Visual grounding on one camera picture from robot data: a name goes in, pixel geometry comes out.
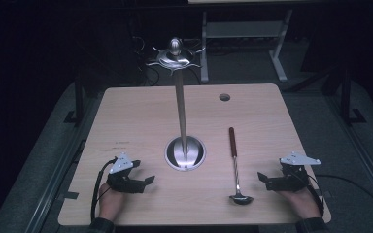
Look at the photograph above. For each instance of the black tape strip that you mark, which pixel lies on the black tape strip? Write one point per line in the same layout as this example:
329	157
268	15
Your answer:
72	195

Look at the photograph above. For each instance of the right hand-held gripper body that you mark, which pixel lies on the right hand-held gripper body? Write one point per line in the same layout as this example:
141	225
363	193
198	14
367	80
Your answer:
288	183

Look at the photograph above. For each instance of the person's right hand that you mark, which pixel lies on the person's right hand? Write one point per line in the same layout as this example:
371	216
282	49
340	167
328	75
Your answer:
304	204

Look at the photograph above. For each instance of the white table frame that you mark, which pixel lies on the white table frame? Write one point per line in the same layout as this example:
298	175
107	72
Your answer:
244	29

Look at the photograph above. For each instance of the black metal stand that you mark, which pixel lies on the black metal stand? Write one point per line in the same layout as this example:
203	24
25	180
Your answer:
78	100
346	97

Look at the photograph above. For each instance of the metal utensil rack stand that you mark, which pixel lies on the metal utensil rack stand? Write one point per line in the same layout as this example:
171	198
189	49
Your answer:
181	113

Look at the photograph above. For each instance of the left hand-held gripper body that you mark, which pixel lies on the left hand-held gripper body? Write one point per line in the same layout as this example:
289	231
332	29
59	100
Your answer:
123	183

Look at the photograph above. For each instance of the person's left hand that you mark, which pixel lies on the person's left hand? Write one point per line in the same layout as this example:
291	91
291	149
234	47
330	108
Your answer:
110	204

